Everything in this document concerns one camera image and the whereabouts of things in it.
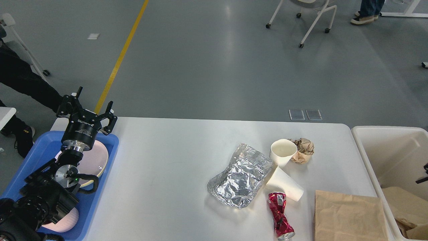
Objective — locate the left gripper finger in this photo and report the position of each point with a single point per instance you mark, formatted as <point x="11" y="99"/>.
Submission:
<point x="70" y="106"/>
<point x="109" y="114"/>

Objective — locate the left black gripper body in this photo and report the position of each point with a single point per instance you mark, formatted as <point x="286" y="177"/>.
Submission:
<point x="81" y="131"/>

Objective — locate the pink plate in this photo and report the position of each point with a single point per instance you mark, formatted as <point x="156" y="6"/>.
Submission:
<point x="95" y="159"/>

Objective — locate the brown paper bag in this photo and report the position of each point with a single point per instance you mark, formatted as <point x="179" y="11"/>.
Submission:
<point x="342" y="217"/>
<point x="410" y="212"/>

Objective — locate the pink mug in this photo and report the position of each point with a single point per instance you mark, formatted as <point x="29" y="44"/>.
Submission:
<point x="65" y="224"/>

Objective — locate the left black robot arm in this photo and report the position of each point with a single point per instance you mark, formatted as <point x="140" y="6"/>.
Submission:
<point x="50" y="192"/>

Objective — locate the white plastic bin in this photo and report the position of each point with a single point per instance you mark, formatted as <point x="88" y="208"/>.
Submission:
<point x="394" y="156"/>

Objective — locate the blue plastic tray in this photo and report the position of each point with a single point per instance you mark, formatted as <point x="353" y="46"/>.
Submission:
<point x="45" y="148"/>

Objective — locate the white side table left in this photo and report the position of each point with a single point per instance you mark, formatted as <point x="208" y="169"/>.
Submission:
<point x="6" y="114"/>

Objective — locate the person in dark clothes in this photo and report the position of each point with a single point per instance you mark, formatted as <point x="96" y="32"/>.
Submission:
<point x="18" y="75"/>

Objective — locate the white paper on floor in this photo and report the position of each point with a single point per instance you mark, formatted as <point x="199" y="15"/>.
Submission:
<point x="93" y="36"/>

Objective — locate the grey chair left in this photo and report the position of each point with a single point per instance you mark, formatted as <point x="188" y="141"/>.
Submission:
<point x="13" y="40"/>

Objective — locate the crumpled brown paper ball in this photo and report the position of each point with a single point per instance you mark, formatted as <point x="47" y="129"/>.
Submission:
<point x="305" y="150"/>

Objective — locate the crumpled aluminium foil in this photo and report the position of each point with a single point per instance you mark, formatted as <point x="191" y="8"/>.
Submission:
<point x="238" y="184"/>

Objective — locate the left clear floor plate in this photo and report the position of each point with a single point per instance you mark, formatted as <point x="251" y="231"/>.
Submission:
<point x="297" y="115"/>

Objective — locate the upright white paper cup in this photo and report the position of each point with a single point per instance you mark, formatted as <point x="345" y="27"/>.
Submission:
<point x="281" y="152"/>

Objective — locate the lying white paper cup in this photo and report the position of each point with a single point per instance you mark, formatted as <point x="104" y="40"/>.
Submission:
<point x="282" y="182"/>

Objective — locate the crushed red can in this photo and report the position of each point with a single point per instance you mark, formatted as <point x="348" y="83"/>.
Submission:
<point x="277" y="203"/>

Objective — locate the person in blue jeans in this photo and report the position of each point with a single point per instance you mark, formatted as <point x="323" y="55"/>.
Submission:
<point x="369" y="11"/>

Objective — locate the white table frame corner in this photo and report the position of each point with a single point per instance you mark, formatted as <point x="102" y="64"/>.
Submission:
<point x="405" y="8"/>

